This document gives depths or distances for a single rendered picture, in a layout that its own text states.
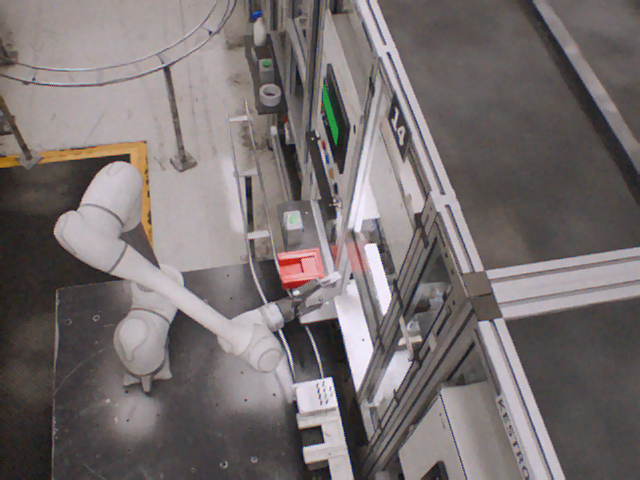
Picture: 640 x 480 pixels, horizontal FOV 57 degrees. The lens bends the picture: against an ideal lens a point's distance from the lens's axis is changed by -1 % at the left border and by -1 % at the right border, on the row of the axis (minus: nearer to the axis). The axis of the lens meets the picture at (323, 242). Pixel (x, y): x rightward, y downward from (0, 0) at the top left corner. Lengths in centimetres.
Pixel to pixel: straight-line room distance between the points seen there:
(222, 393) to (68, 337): 64
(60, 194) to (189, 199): 74
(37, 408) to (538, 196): 257
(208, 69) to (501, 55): 313
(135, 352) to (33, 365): 118
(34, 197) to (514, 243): 312
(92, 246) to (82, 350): 84
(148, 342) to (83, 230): 60
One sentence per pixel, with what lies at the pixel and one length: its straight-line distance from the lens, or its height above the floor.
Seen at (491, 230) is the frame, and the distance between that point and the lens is 113.
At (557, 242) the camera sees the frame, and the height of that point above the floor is 201.
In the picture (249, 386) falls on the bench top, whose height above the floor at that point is 68.
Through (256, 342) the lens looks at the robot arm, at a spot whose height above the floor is 127.
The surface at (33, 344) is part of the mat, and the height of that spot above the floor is 1.
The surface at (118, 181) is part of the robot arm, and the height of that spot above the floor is 151.
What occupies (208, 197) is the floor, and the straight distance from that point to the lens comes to 363.
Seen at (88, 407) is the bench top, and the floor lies 68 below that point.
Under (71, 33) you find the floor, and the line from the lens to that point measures 484.
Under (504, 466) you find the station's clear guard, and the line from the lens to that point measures 109.
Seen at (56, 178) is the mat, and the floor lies 1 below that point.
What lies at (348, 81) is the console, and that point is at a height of 182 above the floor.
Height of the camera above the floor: 289
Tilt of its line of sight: 57 degrees down
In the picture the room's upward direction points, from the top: 8 degrees clockwise
